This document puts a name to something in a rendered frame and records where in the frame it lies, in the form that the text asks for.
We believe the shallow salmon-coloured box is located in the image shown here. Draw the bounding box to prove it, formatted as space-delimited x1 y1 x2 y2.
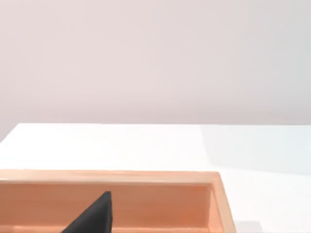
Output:
0 169 237 233

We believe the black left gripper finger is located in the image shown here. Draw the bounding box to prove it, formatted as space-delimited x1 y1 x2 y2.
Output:
60 191 114 233

